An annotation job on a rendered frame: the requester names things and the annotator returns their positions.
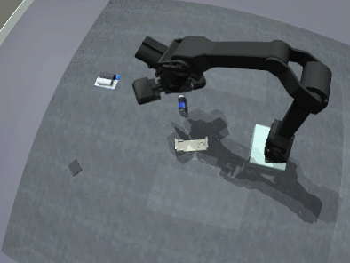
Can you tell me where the black and blue battery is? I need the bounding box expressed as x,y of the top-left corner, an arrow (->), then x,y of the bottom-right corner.
179,94 -> 187,115

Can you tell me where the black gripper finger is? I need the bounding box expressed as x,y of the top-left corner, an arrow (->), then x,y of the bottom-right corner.
174,85 -> 193,93
148,78 -> 161,102

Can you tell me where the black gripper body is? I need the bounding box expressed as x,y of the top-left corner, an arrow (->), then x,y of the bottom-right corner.
132,68 -> 206,105

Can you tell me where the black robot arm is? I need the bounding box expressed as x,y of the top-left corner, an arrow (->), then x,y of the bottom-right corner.
135,36 -> 332,163

